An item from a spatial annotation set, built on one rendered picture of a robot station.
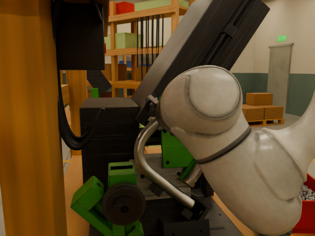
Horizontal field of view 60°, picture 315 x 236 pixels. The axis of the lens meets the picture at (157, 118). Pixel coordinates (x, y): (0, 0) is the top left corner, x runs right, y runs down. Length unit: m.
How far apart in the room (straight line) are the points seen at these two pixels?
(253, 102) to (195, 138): 7.10
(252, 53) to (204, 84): 10.92
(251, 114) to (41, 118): 6.55
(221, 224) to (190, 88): 0.60
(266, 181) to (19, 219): 0.44
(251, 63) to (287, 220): 10.86
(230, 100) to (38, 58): 0.33
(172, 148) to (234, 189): 0.41
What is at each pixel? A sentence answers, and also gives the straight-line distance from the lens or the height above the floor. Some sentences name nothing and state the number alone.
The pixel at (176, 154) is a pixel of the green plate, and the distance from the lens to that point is 0.81.
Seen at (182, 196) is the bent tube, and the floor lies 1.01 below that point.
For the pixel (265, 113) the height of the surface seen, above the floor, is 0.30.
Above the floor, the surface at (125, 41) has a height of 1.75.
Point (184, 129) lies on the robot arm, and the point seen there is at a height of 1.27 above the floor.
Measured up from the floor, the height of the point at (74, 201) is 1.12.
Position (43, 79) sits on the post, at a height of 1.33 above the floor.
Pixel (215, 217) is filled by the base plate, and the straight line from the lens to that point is 0.92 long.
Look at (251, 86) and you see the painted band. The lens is 11.28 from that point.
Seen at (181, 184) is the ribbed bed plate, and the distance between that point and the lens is 0.84.
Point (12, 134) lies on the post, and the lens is 0.55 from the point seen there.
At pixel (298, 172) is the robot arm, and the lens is 0.44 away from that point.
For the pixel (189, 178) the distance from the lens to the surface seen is 0.79.
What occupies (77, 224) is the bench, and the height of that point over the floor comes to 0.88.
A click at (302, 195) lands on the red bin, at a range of 1.21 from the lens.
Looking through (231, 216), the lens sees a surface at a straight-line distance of 0.93.
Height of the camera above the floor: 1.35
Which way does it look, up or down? 10 degrees down
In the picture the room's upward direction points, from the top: straight up
